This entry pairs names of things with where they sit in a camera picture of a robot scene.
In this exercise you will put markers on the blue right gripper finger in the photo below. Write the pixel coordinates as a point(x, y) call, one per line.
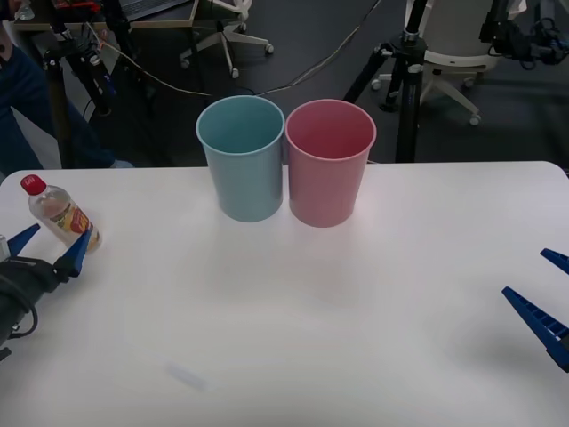
point(540, 322)
point(558, 259)

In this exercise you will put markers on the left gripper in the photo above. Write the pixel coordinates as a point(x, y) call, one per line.
point(26, 276)

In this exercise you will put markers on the clear bottle with red cap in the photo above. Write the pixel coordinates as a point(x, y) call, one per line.
point(53, 204)

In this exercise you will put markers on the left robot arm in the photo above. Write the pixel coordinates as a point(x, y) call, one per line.
point(9, 316)

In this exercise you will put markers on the person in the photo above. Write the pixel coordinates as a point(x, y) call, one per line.
point(22, 98)

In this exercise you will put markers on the pale blue plastic bin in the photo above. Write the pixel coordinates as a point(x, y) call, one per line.
point(249, 178)

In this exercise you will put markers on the white office chair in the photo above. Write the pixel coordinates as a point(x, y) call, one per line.
point(224, 37)
point(453, 60)

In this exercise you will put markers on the black robotic equipment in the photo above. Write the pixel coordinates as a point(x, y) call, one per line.
point(511, 35)

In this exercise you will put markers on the pink plastic bin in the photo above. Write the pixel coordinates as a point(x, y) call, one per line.
point(324, 191)

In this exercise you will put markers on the wooden edged desk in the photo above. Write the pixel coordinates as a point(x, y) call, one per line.
point(146, 23)

